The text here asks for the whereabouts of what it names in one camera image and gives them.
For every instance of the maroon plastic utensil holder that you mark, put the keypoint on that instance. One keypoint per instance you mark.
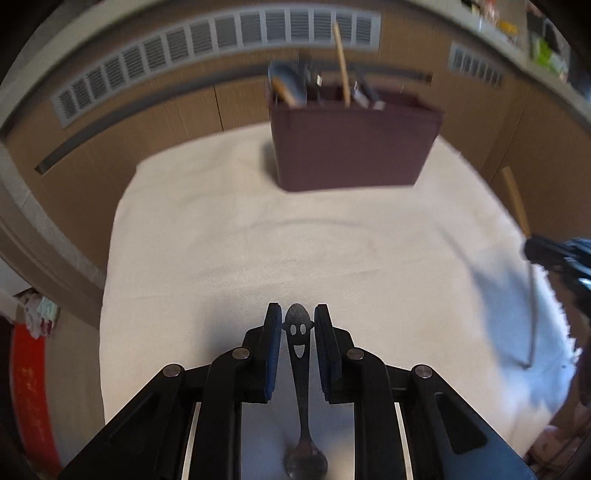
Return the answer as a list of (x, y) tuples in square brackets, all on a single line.
[(351, 147)]

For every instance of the small grey vent grille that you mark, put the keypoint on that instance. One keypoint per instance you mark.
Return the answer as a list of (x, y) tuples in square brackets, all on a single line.
[(475, 64)]

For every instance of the wooden chopstick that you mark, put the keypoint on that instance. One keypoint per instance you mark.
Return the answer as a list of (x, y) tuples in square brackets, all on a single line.
[(515, 198), (342, 69)]

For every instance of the wooden kitchen cabinet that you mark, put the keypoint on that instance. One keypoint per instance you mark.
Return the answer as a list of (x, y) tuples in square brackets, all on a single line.
[(184, 106)]

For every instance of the red floor mat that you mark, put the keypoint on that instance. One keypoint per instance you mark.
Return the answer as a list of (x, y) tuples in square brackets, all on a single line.
[(27, 397)]

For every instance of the white towel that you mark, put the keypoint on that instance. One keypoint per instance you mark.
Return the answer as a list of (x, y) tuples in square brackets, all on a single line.
[(231, 258)]

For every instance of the patterned cloth slippers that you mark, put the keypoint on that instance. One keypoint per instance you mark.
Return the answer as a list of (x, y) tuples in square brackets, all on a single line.
[(39, 314)]

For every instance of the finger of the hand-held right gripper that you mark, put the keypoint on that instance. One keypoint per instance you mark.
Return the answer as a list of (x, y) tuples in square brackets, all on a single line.
[(579, 243), (549, 254)]

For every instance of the grey-blue plastic spoon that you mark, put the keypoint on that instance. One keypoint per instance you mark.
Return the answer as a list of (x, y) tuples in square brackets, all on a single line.
[(286, 76)]

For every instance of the green packet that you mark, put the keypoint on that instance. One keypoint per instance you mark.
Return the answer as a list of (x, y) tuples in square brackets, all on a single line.
[(545, 53)]

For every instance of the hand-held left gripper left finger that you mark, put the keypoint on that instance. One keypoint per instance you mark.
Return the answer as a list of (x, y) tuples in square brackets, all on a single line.
[(272, 350)]

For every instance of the long grey vent grille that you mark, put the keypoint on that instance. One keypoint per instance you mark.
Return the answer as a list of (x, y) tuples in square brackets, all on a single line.
[(203, 37)]

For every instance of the smiley face metal spoon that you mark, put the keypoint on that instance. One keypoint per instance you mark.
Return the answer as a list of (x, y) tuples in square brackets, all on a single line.
[(298, 323)]

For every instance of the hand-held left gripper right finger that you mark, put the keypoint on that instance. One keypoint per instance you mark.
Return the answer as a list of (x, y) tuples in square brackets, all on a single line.
[(324, 355)]

